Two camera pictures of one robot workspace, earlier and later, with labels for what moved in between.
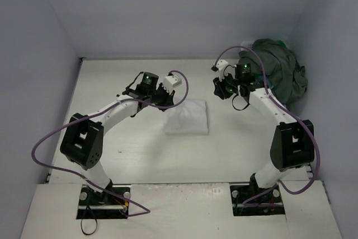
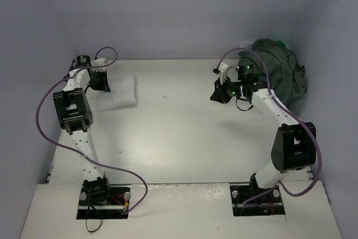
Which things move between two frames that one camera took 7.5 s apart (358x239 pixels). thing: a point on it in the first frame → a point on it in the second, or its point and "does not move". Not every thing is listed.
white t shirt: (189, 117) → (123, 93)
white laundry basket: (246, 44) does not move
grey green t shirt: (287, 79) does not move
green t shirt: (281, 43) does not move
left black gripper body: (163, 97) → (98, 80)
